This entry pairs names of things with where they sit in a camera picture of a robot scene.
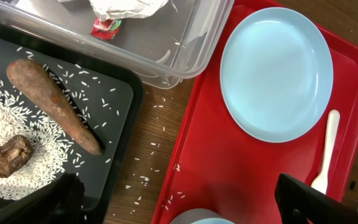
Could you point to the brown food scrap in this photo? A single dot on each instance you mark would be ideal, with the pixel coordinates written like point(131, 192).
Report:
point(14, 154)

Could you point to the brown carrot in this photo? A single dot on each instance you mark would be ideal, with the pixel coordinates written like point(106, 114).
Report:
point(36, 84)

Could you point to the clear plastic waste bin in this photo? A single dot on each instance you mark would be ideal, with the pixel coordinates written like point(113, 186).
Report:
point(174, 44)

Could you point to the white tissue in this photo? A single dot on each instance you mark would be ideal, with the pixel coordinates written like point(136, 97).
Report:
point(108, 9)

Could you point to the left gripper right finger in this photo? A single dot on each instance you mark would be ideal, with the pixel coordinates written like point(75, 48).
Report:
point(299, 203)

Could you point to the pile of white rice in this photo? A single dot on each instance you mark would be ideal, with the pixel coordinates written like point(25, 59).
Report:
point(98, 100)

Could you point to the red serving tray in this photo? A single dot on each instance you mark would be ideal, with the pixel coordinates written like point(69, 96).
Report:
point(217, 166)

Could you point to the black waste tray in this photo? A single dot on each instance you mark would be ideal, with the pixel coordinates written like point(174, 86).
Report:
point(94, 209)

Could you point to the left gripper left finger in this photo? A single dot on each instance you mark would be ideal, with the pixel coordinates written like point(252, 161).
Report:
point(58, 202)

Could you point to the red snack wrapper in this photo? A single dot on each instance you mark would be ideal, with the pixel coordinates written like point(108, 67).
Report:
point(105, 30)

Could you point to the light blue plate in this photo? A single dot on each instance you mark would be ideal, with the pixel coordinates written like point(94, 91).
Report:
point(276, 74)

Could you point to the light blue bowl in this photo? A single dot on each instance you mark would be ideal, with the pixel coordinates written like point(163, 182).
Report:
point(200, 216)

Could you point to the white plastic spoon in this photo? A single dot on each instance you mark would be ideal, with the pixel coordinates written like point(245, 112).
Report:
point(320, 183)

